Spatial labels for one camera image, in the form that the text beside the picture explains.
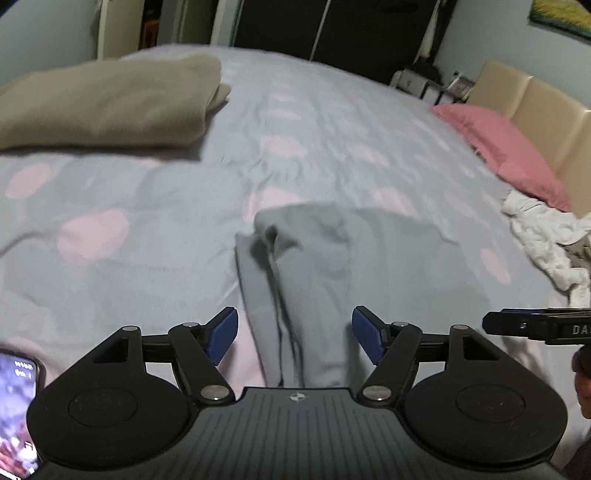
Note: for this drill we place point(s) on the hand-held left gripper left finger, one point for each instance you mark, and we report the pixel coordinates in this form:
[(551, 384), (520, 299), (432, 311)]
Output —
[(221, 334)]

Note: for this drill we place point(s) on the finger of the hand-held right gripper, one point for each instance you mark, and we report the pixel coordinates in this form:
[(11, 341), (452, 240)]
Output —
[(512, 324)]

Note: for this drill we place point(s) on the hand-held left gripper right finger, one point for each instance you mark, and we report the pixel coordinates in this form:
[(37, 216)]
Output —
[(369, 334)]

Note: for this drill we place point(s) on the grey long-sleeve shirt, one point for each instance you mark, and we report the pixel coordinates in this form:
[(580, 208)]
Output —
[(314, 277)]

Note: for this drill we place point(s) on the person's right hand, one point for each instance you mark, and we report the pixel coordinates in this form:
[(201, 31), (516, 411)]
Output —
[(584, 392)]

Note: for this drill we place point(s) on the brown striped garment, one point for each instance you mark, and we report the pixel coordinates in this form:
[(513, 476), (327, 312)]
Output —
[(579, 254)]

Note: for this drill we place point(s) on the white crinkled garment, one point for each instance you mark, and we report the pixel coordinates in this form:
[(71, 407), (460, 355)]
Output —
[(535, 230)]

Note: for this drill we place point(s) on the grey bed with pink dots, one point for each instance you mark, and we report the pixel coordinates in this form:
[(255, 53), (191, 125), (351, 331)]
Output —
[(138, 194)]

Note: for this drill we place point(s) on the pink pillow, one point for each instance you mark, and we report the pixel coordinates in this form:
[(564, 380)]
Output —
[(508, 147)]

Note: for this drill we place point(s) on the beige padded headboard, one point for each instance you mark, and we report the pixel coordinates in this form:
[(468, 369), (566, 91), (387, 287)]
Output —
[(545, 110)]

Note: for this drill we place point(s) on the black smartphone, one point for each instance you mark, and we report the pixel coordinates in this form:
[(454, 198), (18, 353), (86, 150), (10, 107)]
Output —
[(16, 406)]

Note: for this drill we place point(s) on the white nightstand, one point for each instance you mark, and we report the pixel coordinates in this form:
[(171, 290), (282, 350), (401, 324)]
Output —
[(429, 92)]

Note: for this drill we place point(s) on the beige folded blanket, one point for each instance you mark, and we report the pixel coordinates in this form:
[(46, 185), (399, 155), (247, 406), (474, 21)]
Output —
[(106, 106)]

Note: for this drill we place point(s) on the black wardrobe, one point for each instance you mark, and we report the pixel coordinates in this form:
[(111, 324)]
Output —
[(360, 32)]

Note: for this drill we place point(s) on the white door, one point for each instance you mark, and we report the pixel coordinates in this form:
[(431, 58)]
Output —
[(115, 27)]

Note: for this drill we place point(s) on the small picture frame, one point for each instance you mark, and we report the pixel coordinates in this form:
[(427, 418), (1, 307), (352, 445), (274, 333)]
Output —
[(461, 85)]

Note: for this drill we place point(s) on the framed wall painting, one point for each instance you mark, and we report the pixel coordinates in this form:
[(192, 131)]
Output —
[(568, 14)]

